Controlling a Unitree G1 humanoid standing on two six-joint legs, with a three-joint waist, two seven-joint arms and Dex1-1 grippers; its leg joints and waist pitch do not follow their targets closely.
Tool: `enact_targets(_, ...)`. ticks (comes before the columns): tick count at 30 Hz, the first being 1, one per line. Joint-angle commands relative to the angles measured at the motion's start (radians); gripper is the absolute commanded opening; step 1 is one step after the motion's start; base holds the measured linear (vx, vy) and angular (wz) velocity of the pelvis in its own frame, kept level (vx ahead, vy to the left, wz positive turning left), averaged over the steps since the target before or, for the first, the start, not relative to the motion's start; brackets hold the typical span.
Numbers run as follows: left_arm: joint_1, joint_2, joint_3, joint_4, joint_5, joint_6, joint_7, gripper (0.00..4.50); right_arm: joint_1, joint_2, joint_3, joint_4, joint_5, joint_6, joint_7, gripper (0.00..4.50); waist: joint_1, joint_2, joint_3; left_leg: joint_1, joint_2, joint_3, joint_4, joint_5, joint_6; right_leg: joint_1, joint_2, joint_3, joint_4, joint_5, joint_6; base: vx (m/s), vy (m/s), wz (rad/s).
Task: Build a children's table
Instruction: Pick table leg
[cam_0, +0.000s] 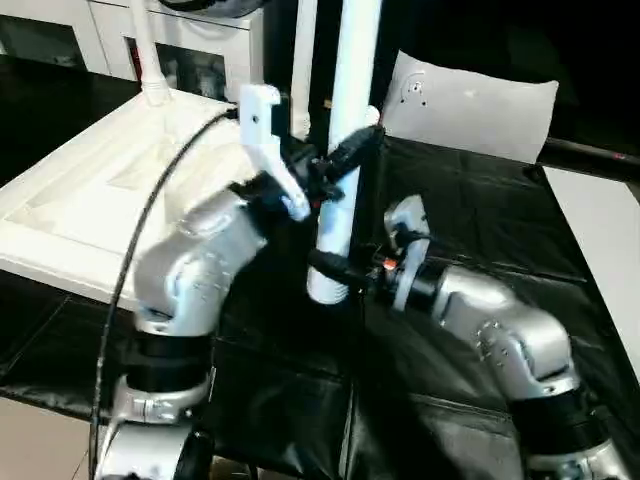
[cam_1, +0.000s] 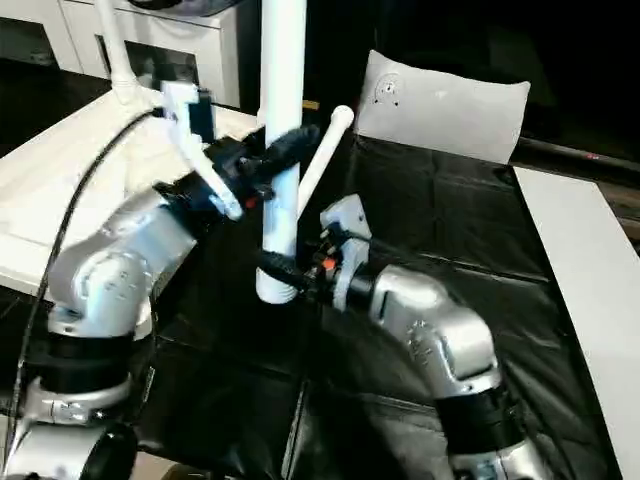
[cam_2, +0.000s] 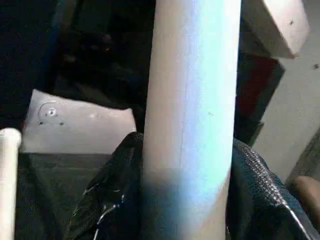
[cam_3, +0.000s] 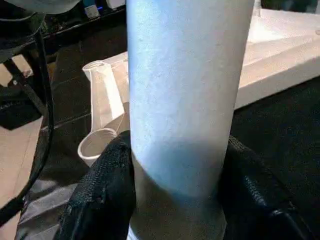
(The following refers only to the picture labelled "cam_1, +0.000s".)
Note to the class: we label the flat white board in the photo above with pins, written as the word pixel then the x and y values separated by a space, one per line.
pixel 590 290

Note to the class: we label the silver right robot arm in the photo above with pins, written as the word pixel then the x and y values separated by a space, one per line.
pixel 440 340

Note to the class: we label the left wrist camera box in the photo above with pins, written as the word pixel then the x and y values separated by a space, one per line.
pixel 195 140

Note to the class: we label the black work mat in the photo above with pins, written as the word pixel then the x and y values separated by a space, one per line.
pixel 440 230

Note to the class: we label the white plastic bag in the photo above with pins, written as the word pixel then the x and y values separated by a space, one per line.
pixel 450 105

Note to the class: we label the white cabinet with glass doors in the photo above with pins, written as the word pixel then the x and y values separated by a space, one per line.
pixel 150 40

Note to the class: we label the small brown block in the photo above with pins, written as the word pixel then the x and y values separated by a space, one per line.
pixel 310 104

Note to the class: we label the white plastic table leg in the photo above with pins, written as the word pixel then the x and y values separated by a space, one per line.
pixel 325 160
pixel 282 70
pixel 118 50

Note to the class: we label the white plastic table top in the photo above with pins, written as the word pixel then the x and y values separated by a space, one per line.
pixel 60 180

